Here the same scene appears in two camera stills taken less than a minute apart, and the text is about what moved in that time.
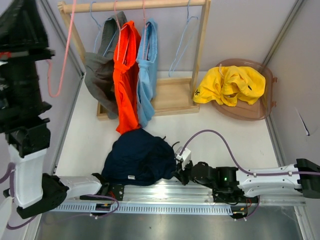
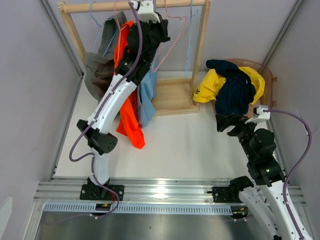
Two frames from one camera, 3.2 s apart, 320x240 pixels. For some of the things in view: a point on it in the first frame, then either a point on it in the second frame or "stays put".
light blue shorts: (147, 65) stays put
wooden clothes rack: (176, 95) stays put
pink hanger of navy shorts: (51, 95) → (175, 40)
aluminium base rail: (151, 190) stays put
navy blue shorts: (136, 158) → (235, 92)
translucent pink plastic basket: (263, 107) stays put
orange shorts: (126, 73) stays put
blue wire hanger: (188, 19) → (187, 53)
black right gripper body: (185, 175) → (241, 129)
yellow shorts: (229, 85) stays put
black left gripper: (21, 29) → (164, 30)
